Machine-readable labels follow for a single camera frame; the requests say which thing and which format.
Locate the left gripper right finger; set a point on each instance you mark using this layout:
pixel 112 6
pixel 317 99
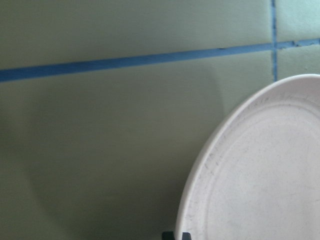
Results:
pixel 186 236

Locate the pink plate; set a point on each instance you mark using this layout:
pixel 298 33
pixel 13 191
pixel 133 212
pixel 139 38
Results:
pixel 258 175

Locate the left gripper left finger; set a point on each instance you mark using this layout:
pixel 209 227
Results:
pixel 168 235

